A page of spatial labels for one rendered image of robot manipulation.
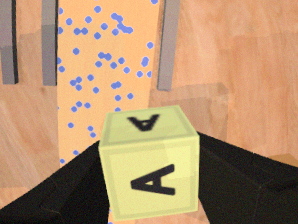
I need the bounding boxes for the pale yellow cube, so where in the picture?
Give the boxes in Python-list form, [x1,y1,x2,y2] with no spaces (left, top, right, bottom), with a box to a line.
[98,105,200,221]

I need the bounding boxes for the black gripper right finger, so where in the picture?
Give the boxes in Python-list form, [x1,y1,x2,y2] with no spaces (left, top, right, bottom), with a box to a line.
[196,131,298,224]

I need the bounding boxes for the orange strip with blue dots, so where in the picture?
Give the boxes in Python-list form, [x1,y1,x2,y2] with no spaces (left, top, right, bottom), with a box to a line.
[57,0,160,167]

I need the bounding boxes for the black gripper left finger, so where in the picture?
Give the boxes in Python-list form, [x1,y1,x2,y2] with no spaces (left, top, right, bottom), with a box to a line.
[0,140,110,224]

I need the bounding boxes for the orange-brown cube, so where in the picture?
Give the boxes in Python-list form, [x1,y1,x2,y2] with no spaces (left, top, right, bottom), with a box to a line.
[269,153,298,167]

